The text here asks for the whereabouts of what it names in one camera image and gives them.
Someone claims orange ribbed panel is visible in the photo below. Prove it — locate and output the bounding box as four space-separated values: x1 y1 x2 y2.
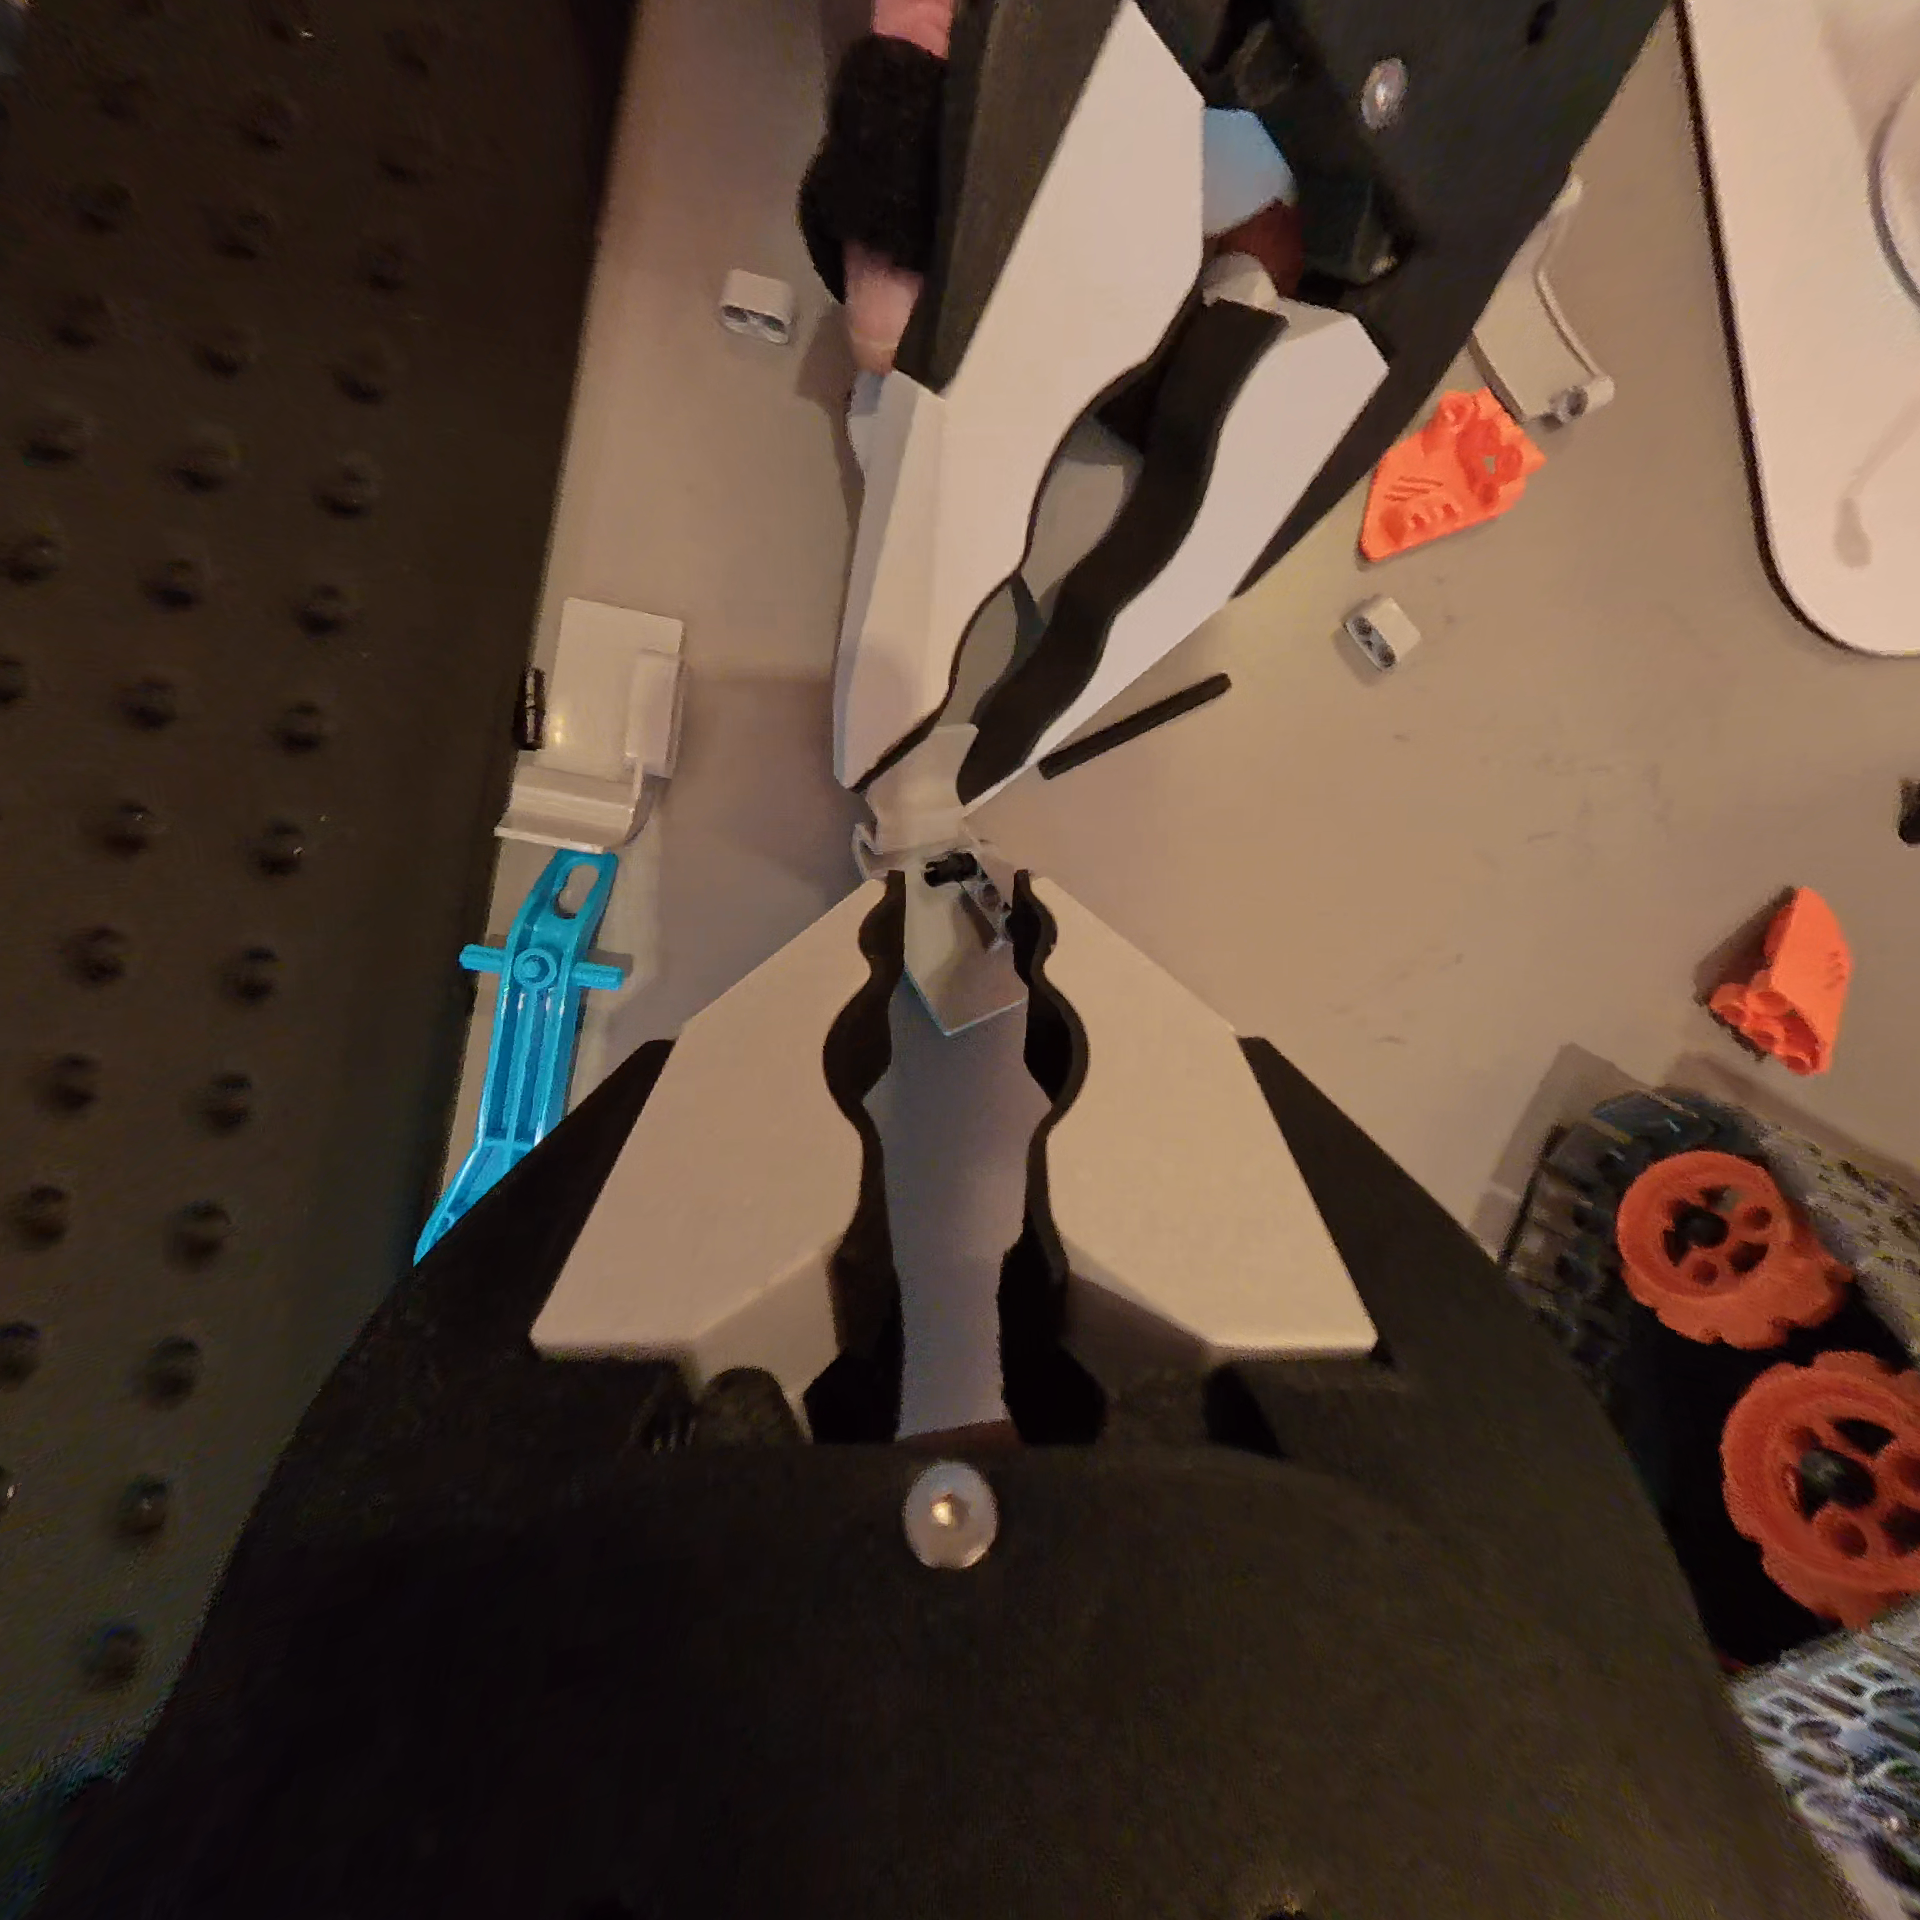
1355 385 1547 567

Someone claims teal separator tool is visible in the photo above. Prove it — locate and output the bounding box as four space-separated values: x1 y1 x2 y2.
412 849 627 1266

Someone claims orange wedge panel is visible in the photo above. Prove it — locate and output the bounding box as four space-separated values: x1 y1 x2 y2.
1706 882 1857 1080

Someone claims grey curved panel assembly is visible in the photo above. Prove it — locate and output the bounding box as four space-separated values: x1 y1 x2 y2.
848 778 1041 1041
494 594 689 855

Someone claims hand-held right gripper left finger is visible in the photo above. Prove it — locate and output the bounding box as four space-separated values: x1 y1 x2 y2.
529 874 913 1449

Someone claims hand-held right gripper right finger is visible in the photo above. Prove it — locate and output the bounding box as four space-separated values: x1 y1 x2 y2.
998 871 1380 1449

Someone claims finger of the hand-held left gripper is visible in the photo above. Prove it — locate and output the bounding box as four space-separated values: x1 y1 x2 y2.
950 298 1392 807
832 6 1211 795

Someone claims grey orange tracked toy robot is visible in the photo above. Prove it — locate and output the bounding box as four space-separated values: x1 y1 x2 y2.
1498 1089 1920 1920

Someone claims grey curved panel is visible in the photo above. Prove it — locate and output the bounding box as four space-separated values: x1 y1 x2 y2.
1463 176 1617 425

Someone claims long black axle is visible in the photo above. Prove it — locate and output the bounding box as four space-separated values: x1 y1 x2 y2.
1036 673 1234 779

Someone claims black perforated chair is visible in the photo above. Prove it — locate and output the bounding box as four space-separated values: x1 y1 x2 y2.
0 0 640 1825

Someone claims person's left hand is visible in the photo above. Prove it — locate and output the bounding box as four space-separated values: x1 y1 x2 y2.
836 0 966 373

